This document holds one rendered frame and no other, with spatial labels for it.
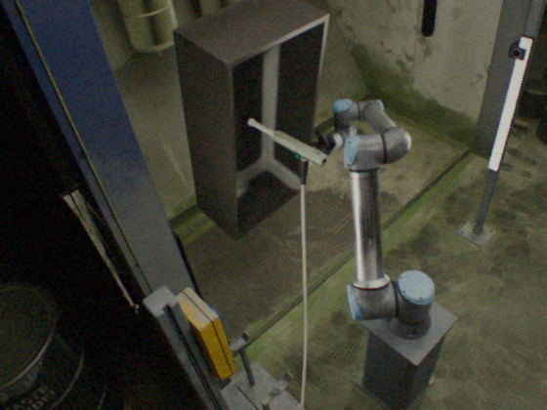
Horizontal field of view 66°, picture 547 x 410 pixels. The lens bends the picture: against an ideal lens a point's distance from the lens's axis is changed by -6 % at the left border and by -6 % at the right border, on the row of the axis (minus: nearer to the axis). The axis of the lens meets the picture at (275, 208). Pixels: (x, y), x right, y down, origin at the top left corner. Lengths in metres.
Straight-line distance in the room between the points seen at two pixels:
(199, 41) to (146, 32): 1.14
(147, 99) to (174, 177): 0.59
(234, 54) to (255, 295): 1.60
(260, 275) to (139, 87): 1.58
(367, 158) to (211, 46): 0.76
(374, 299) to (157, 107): 2.20
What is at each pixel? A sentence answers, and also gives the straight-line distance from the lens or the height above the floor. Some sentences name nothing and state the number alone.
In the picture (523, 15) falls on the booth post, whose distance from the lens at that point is 3.44.
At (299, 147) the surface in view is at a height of 1.17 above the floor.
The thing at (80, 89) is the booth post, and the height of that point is 1.91.
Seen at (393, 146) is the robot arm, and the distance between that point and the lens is 1.67.
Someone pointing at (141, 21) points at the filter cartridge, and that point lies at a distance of 3.00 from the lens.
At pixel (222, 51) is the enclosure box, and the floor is 1.65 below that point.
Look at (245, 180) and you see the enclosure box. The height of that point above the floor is 0.52.
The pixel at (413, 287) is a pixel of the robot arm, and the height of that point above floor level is 0.91.
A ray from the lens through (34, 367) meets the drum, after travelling 2.05.
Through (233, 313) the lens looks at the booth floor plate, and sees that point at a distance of 2.83.
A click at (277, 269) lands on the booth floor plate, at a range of 2.99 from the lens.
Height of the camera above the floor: 2.38
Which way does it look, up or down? 44 degrees down
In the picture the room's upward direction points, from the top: 8 degrees counter-clockwise
